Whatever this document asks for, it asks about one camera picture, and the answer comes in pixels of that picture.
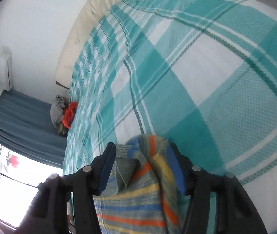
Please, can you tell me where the multicolour striped knit sweater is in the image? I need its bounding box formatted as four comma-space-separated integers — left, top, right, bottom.
94, 135, 181, 233

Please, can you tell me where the window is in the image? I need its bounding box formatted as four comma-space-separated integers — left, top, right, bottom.
0, 144, 63, 228

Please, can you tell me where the blue curtain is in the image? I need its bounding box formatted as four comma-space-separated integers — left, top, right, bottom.
0, 90, 67, 168

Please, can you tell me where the red garment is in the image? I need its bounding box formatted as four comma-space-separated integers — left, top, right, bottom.
62, 101, 78, 129

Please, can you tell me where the teal plaid bedspread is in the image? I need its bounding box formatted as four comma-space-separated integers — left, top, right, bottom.
63, 0, 277, 233

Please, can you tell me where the white air conditioner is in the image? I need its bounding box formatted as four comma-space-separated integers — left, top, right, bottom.
0, 47, 13, 91

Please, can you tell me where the cream padded headboard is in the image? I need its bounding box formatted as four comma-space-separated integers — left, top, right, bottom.
55, 0, 121, 89

